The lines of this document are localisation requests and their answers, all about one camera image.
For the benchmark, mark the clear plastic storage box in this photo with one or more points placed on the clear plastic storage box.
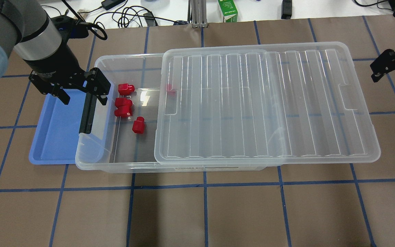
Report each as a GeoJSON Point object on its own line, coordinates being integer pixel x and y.
{"type": "Point", "coordinates": [131, 152]}

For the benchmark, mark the green white carton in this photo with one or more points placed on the green white carton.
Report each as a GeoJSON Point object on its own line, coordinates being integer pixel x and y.
{"type": "Point", "coordinates": [228, 11]}

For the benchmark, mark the clear plastic box lid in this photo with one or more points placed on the clear plastic box lid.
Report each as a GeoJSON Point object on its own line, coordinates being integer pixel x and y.
{"type": "Point", "coordinates": [264, 104]}

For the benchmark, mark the blue plastic tray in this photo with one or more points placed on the blue plastic tray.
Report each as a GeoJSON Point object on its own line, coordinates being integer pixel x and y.
{"type": "Point", "coordinates": [57, 139]}

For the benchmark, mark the red block top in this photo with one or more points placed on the red block top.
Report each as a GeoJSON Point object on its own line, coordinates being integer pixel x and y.
{"type": "Point", "coordinates": [125, 89]}

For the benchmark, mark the black power adapter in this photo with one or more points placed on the black power adapter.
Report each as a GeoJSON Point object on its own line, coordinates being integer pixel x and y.
{"type": "Point", "coordinates": [110, 4]}

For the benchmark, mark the black box handle clip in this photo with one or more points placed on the black box handle clip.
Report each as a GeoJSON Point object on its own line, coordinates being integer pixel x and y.
{"type": "Point", "coordinates": [88, 112]}

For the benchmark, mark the red block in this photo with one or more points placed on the red block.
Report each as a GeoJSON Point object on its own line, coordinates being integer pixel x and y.
{"type": "Point", "coordinates": [125, 89]}
{"type": "Point", "coordinates": [123, 101]}
{"type": "Point", "coordinates": [170, 90]}
{"type": "Point", "coordinates": [124, 111]}
{"type": "Point", "coordinates": [139, 125]}

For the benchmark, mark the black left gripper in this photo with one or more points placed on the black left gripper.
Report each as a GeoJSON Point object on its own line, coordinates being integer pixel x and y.
{"type": "Point", "coordinates": [54, 62]}

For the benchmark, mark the aluminium frame post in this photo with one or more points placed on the aluminium frame post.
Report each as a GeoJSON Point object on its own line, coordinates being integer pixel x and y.
{"type": "Point", "coordinates": [197, 13]}

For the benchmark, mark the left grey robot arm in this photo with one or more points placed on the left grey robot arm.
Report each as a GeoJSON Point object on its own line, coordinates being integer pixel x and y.
{"type": "Point", "coordinates": [41, 41]}

